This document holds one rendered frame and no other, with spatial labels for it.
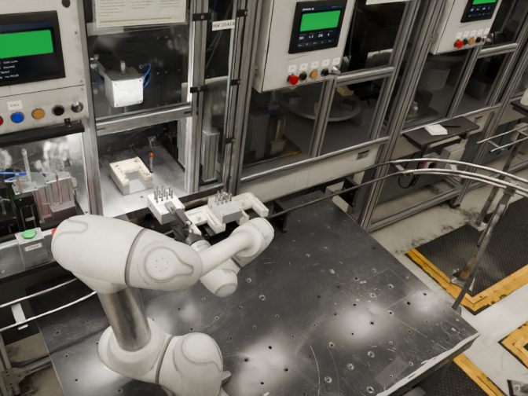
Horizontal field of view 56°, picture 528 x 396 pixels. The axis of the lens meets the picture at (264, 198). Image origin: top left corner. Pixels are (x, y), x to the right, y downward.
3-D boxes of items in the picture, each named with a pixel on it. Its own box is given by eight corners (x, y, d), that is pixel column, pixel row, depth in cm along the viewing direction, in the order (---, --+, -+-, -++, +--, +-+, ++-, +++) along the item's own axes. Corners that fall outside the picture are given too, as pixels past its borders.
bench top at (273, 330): (130, 572, 130) (130, 567, 128) (25, 295, 195) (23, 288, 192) (477, 339, 206) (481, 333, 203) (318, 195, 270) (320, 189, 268)
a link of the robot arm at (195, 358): (212, 414, 157) (217, 375, 143) (158, 398, 158) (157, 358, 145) (227, 371, 169) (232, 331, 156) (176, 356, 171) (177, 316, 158)
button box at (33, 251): (25, 269, 170) (19, 243, 163) (19, 254, 175) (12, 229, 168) (49, 261, 174) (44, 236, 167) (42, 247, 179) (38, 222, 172)
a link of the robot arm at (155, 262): (210, 246, 118) (156, 232, 120) (196, 239, 101) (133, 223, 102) (196, 300, 116) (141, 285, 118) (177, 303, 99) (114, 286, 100)
